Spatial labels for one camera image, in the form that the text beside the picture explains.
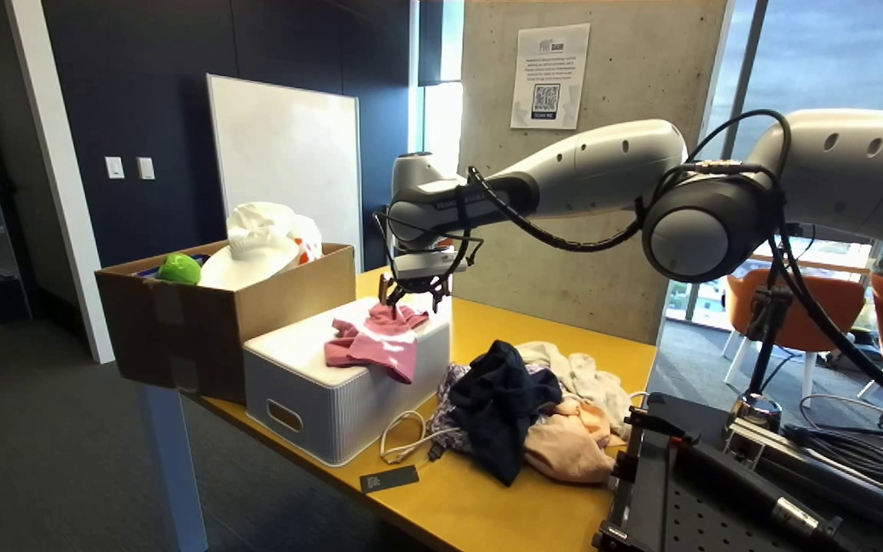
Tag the white light switch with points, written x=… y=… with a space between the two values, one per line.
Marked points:
x=147 y=165
x=115 y=165

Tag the white paper poster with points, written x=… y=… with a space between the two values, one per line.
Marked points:
x=549 y=78

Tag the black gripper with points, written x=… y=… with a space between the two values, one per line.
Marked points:
x=417 y=268

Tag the peach cloth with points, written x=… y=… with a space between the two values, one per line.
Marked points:
x=574 y=445

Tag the large pink cloth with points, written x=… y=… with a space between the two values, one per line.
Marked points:
x=369 y=352

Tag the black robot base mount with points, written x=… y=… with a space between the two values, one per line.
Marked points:
x=749 y=479

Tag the dark blue cloth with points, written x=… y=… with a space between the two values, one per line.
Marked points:
x=503 y=410

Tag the small pink cloth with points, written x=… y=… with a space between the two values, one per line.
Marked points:
x=396 y=320

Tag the cream white cloth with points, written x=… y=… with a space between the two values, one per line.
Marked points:
x=590 y=373

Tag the green ball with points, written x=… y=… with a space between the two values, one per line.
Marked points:
x=183 y=270

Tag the brown cardboard box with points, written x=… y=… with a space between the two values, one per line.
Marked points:
x=198 y=327

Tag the white storage basket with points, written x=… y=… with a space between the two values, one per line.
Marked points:
x=329 y=402

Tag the small black card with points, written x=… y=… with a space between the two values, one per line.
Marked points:
x=390 y=479

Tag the white board panel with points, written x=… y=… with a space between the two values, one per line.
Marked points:
x=290 y=155

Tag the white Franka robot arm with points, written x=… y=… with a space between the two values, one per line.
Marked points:
x=749 y=185

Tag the black camera tripod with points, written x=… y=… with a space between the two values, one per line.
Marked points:
x=764 y=327

